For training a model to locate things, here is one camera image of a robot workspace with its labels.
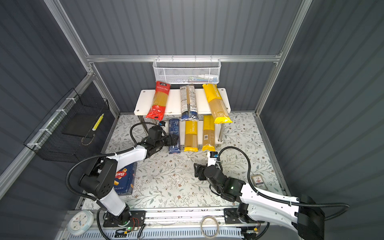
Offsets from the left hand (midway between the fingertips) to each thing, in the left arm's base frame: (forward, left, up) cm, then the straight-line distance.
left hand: (174, 137), depth 92 cm
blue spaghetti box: (+8, +1, -2) cm, 8 cm away
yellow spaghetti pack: (+5, -22, -2) cm, 22 cm away
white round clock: (-44, +42, -9) cm, 62 cm away
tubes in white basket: (+28, -12, +23) cm, 38 cm away
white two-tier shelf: (+10, +16, +23) cm, 30 cm away
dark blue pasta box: (-25, +25, -4) cm, 35 cm away
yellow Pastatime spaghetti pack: (+3, -10, -3) cm, 11 cm away
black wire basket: (-8, +49, +17) cm, 52 cm away
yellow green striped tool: (-2, +39, +17) cm, 42 cm away
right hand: (-20, -16, +2) cm, 26 cm away
